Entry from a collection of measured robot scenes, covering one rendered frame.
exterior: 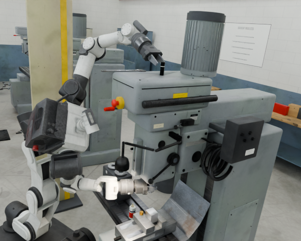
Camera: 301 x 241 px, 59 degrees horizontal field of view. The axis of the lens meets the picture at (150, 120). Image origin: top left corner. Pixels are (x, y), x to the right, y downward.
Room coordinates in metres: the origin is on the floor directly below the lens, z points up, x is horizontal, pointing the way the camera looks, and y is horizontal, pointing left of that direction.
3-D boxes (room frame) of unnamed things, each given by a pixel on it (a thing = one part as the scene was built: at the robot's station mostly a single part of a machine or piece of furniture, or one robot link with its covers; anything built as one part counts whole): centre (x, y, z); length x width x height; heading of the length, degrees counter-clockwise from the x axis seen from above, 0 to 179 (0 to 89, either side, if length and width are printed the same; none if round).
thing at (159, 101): (1.27, -0.15, 1.79); 0.45 x 0.04 x 0.04; 124
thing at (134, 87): (1.38, -0.05, 1.81); 0.47 x 0.26 x 0.16; 124
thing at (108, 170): (1.71, 0.21, 1.03); 0.22 x 0.12 x 0.20; 38
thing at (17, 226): (1.60, 0.80, 0.68); 0.21 x 0.20 x 0.13; 57
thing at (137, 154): (1.31, 0.06, 1.45); 0.04 x 0.04 x 0.21; 34
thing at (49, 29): (2.75, 1.05, 1.15); 0.52 x 0.40 x 2.30; 124
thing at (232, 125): (1.26, -0.47, 1.62); 0.20 x 0.09 x 0.21; 124
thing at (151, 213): (1.34, -0.06, 1.05); 0.06 x 0.05 x 0.06; 36
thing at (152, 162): (1.37, -0.04, 1.47); 0.21 x 0.19 x 0.32; 34
